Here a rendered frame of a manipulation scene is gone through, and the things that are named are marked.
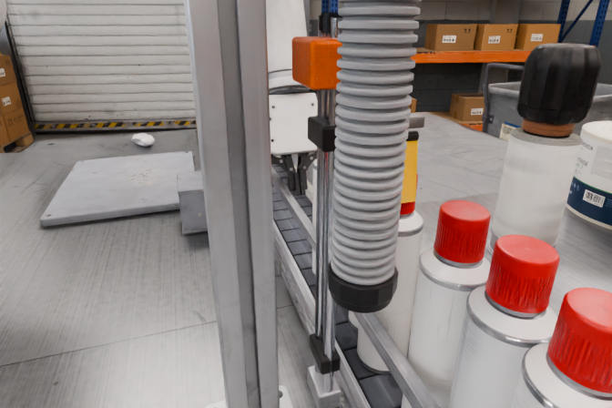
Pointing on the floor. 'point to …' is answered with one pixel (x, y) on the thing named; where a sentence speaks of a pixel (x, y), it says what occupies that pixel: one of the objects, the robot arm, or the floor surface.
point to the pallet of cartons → (12, 110)
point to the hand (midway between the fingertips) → (297, 183)
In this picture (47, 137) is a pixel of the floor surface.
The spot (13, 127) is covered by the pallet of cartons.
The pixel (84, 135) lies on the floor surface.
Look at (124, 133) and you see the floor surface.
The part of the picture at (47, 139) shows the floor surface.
